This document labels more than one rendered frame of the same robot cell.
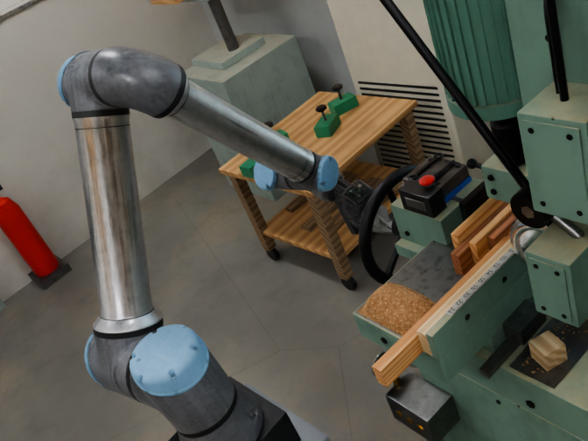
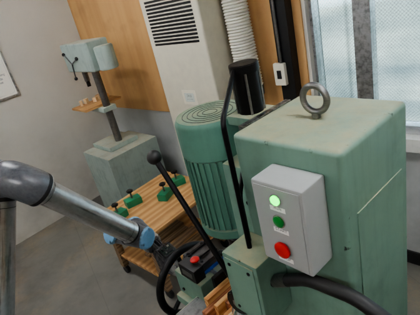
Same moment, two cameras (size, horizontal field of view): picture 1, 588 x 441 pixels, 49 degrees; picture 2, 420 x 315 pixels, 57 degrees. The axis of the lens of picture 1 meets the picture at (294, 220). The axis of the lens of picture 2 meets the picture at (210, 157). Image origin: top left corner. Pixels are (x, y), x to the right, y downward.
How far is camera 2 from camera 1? 0.23 m
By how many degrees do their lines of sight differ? 12
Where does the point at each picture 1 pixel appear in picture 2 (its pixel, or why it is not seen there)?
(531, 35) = not seen: hidden behind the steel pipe
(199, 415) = not seen: outside the picture
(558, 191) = (246, 301)
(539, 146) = (234, 274)
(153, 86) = (29, 188)
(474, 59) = (212, 204)
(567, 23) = (252, 202)
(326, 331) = not seen: outside the picture
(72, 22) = (23, 114)
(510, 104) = (232, 231)
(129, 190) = (7, 249)
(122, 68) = (10, 176)
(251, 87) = (125, 164)
